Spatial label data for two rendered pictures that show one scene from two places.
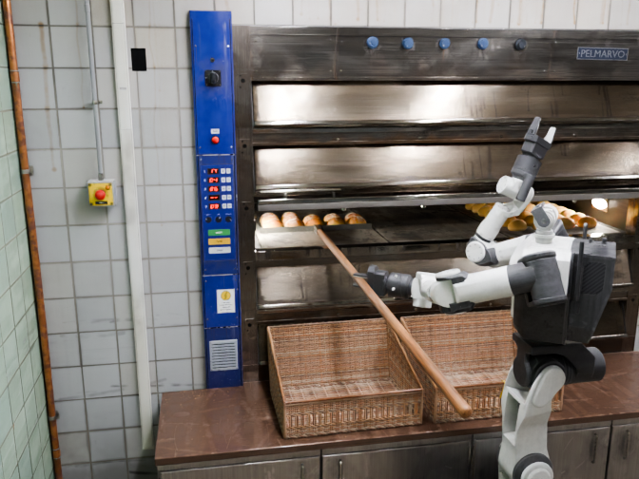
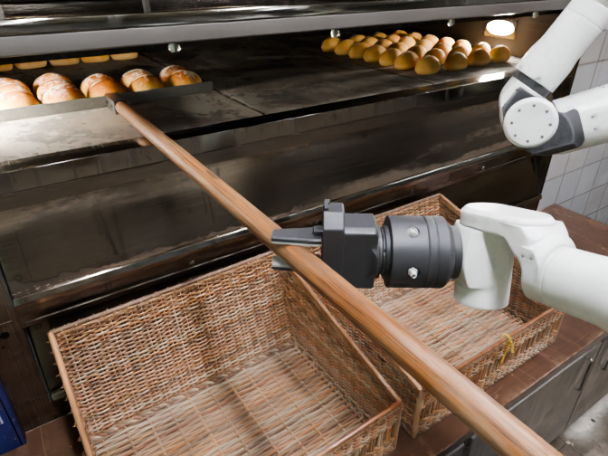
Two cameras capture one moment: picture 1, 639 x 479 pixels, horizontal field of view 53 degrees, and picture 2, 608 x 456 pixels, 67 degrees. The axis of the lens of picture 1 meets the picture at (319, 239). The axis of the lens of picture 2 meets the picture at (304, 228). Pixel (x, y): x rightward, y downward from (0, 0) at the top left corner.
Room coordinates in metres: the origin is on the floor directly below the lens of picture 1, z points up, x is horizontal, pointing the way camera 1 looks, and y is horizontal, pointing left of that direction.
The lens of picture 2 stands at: (1.79, 0.03, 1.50)
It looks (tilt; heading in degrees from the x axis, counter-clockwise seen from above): 30 degrees down; 337
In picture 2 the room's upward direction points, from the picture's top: straight up
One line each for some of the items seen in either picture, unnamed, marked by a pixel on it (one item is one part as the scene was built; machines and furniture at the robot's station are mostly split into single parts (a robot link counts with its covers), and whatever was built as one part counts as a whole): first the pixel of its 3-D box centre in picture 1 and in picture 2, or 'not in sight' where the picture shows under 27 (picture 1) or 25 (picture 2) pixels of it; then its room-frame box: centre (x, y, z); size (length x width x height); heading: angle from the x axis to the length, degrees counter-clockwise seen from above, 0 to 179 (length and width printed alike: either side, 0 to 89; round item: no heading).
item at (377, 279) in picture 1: (385, 283); (371, 251); (2.19, -0.23, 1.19); 0.12 x 0.10 x 0.13; 66
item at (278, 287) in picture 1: (453, 276); (367, 159); (2.83, -0.61, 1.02); 1.79 x 0.11 x 0.19; 100
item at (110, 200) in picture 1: (102, 192); not in sight; (2.52, 0.86, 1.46); 0.10 x 0.07 x 0.10; 100
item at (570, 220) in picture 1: (527, 212); (412, 48); (3.37, -1.10, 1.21); 0.61 x 0.48 x 0.06; 10
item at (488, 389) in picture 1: (476, 361); (428, 292); (2.57, -0.68, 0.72); 0.56 x 0.49 x 0.28; 101
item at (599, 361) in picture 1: (559, 358); not in sight; (1.99, -0.79, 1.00); 0.28 x 0.13 x 0.18; 101
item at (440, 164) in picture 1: (458, 162); not in sight; (2.83, -0.61, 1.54); 1.79 x 0.11 x 0.19; 100
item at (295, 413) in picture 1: (340, 373); (227, 392); (2.46, -0.09, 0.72); 0.56 x 0.49 x 0.28; 102
